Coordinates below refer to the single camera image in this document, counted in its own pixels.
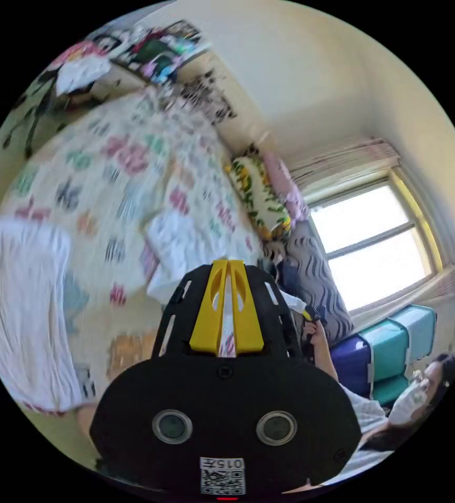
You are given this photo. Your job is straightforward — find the white ribbed cloth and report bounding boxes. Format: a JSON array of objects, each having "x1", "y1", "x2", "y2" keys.
[{"x1": 0, "y1": 214, "x2": 85, "y2": 415}]

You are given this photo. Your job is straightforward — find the white short sleeve shirt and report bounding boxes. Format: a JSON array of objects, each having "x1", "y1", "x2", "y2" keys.
[{"x1": 145, "y1": 211, "x2": 222, "y2": 301}]

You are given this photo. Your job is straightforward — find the person's body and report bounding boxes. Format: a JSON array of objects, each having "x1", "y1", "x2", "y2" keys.
[{"x1": 339, "y1": 352, "x2": 455, "y2": 486}]

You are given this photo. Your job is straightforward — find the window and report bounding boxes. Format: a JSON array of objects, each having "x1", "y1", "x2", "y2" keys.
[{"x1": 308, "y1": 168, "x2": 445, "y2": 316}]

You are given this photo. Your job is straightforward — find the zebra striped blanket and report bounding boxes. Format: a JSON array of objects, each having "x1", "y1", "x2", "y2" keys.
[{"x1": 278, "y1": 219, "x2": 356, "y2": 343}]

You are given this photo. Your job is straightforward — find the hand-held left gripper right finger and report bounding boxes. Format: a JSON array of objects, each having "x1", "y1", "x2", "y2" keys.
[{"x1": 229, "y1": 259, "x2": 265, "y2": 353}]

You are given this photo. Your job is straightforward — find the pink pillow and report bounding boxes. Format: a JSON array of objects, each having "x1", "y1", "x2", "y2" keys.
[{"x1": 261, "y1": 150, "x2": 311, "y2": 222}]

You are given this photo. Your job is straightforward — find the yellow and green floral pillow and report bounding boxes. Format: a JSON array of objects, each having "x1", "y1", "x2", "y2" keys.
[{"x1": 224, "y1": 154, "x2": 292, "y2": 241}]

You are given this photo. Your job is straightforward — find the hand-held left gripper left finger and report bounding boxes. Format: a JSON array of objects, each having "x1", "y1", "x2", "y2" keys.
[{"x1": 189, "y1": 259, "x2": 229, "y2": 353}]

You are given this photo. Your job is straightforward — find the purple storage box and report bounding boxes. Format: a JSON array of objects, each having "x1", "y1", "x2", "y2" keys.
[{"x1": 328, "y1": 333, "x2": 375, "y2": 398}]

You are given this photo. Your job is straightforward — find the teal storage box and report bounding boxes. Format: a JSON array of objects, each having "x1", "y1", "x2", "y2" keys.
[{"x1": 359, "y1": 304, "x2": 437, "y2": 406}]

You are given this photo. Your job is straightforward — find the person's right forearm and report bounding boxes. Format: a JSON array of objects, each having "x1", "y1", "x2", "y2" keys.
[{"x1": 313, "y1": 334, "x2": 350, "y2": 390}]

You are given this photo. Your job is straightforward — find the cluttered shelf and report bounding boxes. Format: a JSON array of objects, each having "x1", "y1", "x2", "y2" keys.
[{"x1": 107, "y1": 19, "x2": 213, "y2": 84}]

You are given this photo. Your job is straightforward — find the bed with printed sheet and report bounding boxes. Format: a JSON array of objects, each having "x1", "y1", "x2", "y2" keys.
[{"x1": 0, "y1": 84, "x2": 291, "y2": 413}]

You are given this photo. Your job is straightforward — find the pile of clothes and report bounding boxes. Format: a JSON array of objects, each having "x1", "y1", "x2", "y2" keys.
[{"x1": 50, "y1": 41, "x2": 112, "y2": 97}]

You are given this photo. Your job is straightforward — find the person's right hand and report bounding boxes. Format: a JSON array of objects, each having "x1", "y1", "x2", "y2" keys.
[{"x1": 307, "y1": 320, "x2": 329, "y2": 351}]

